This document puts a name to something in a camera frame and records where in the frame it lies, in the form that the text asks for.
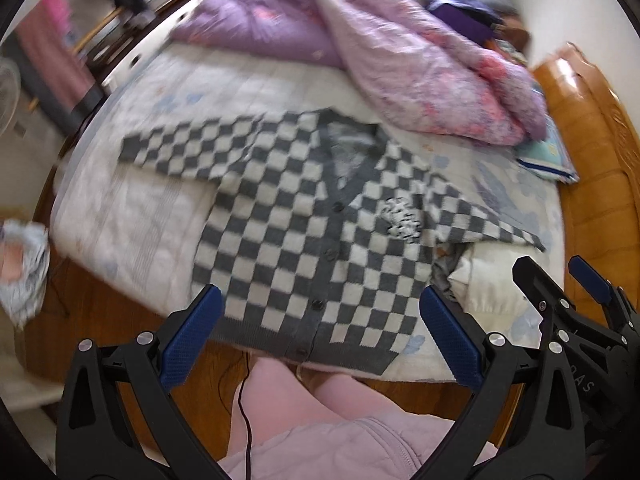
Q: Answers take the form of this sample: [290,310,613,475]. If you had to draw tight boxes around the wooden bed frame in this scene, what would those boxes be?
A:
[19,41,640,461]

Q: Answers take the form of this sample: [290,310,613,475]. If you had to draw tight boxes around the white dark low cabinet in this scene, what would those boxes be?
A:
[86,0,201,94]

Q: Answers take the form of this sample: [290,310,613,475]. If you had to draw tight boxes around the pink quilted jacket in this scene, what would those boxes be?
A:
[219,413,501,480]

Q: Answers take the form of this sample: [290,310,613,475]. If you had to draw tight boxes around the purple pink quilt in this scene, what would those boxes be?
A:
[170,0,547,146]

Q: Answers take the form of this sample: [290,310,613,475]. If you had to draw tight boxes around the white floral bed mattress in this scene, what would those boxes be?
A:
[51,44,565,382]

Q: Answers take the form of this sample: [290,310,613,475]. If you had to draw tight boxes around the person pink legs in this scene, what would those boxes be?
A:
[230,356,454,461]

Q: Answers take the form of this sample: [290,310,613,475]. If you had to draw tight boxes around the white grey folded garment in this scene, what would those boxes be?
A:
[432,242,548,325]

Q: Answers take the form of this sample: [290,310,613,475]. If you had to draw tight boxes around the wooden clothes rack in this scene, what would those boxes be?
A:
[29,0,126,111]

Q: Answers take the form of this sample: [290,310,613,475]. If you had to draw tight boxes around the white electric fan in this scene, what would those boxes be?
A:
[0,58,22,134]

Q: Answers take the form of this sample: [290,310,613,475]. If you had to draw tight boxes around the patterned plastic bag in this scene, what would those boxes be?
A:
[1,219,50,328]

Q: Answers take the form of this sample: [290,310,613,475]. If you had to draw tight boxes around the black cable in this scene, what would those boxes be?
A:
[236,349,254,480]

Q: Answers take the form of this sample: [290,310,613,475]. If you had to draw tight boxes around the dark purple clothes pile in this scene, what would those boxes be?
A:
[419,0,518,46]

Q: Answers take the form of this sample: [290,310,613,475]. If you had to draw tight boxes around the grey white checkered cardigan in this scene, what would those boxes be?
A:
[119,108,540,376]

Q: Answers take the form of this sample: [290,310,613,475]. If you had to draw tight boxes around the pink red hanging towel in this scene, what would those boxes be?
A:
[14,0,96,110]

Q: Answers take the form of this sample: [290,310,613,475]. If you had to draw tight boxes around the light blue pillow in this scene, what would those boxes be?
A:
[515,79,580,184]

